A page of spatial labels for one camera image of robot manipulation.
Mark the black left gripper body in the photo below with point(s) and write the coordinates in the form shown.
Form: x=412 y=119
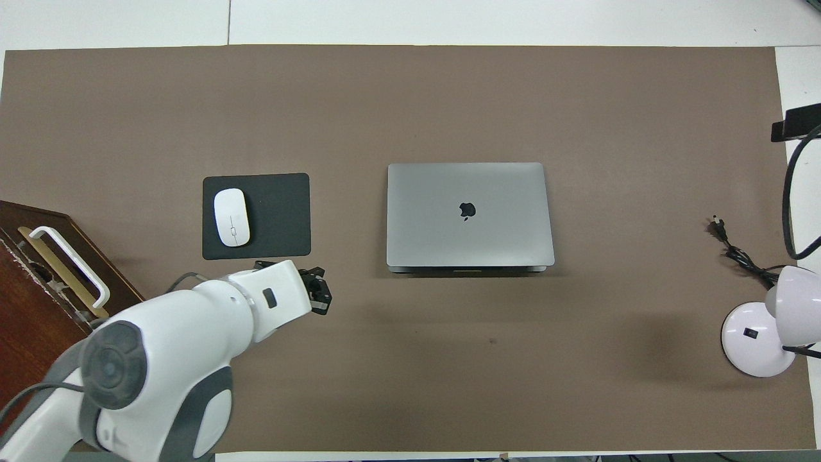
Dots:
x=309 y=279

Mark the brown table mat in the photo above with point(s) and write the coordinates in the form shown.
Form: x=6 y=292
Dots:
x=449 y=96

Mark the white computer mouse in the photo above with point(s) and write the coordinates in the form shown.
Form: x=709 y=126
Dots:
x=231 y=217

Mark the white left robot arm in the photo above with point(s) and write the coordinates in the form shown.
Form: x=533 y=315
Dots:
x=160 y=359

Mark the dark wooden box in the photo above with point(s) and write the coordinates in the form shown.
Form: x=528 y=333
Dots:
x=32 y=308

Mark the black mouse pad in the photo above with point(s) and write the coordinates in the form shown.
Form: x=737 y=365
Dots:
x=282 y=218

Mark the white desk lamp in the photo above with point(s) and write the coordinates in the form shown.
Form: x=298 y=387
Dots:
x=750 y=340

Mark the grey aluminium laptop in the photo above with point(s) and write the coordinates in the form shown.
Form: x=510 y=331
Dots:
x=449 y=237

